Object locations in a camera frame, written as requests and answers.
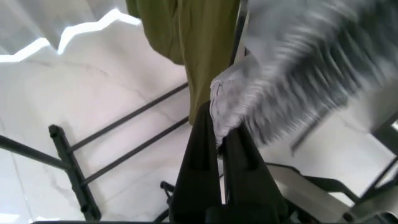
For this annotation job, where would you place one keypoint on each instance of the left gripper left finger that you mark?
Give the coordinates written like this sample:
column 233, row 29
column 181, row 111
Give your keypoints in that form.
column 196, row 180

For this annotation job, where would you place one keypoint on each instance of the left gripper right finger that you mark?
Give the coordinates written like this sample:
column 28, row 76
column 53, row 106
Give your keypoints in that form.
column 248, row 180

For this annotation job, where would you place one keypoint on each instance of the pale grey garment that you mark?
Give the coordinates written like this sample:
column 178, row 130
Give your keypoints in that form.
column 295, row 62

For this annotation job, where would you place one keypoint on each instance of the green shirt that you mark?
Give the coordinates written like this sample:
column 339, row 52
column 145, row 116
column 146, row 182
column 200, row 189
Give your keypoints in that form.
column 199, row 40

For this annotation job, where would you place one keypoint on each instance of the black clothes rack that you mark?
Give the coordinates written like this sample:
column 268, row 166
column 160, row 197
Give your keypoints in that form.
column 74, row 174

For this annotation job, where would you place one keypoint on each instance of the white curtain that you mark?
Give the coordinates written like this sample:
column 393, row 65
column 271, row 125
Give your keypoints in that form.
column 46, row 21

